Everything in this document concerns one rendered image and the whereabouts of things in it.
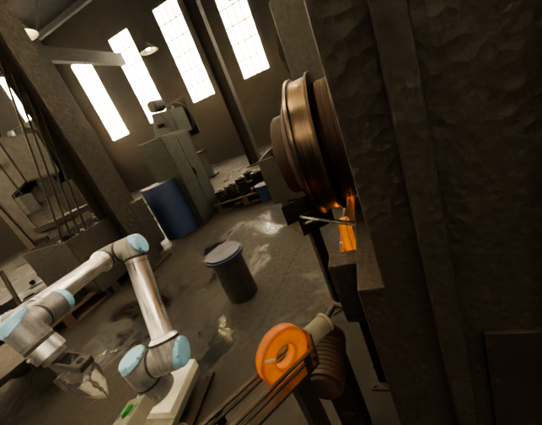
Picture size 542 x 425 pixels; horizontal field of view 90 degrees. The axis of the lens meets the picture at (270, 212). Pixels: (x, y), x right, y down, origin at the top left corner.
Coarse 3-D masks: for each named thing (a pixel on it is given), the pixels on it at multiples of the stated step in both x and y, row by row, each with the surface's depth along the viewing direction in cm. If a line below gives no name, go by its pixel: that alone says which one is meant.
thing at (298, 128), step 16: (288, 80) 88; (288, 96) 79; (288, 112) 77; (304, 112) 75; (288, 128) 75; (304, 128) 75; (304, 144) 75; (304, 160) 76; (304, 176) 78; (320, 176) 78; (320, 192) 82; (320, 208) 88
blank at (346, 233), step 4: (340, 224) 104; (340, 228) 103; (344, 228) 102; (348, 228) 102; (344, 232) 102; (348, 232) 101; (352, 232) 113; (344, 236) 101; (348, 236) 101; (352, 236) 111; (344, 240) 101; (348, 240) 101; (352, 240) 110; (344, 244) 102; (348, 244) 101; (352, 244) 102; (348, 248) 102; (352, 248) 102
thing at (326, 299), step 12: (288, 204) 173; (300, 204) 175; (312, 204) 177; (288, 216) 175; (312, 216) 150; (324, 216) 153; (300, 228) 163; (312, 228) 152; (312, 240) 167; (324, 252) 168; (324, 264) 170; (324, 276) 178; (324, 300) 187; (336, 300) 180; (336, 312) 173
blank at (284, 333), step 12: (288, 324) 74; (264, 336) 70; (276, 336) 69; (288, 336) 72; (300, 336) 74; (264, 348) 68; (276, 348) 70; (288, 348) 76; (300, 348) 75; (264, 360) 67; (288, 360) 74; (264, 372) 68; (276, 372) 70
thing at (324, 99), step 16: (304, 80) 78; (320, 80) 82; (304, 96) 75; (320, 96) 77; (320, 112) 76; (320, 128) 76; (336, 128) 74; (320, 144) 76; (336, 144) 75; (320, 160) 74; (336, 160) 77; (336, 176) 80; (336, 192) 83; (352, 192) 87
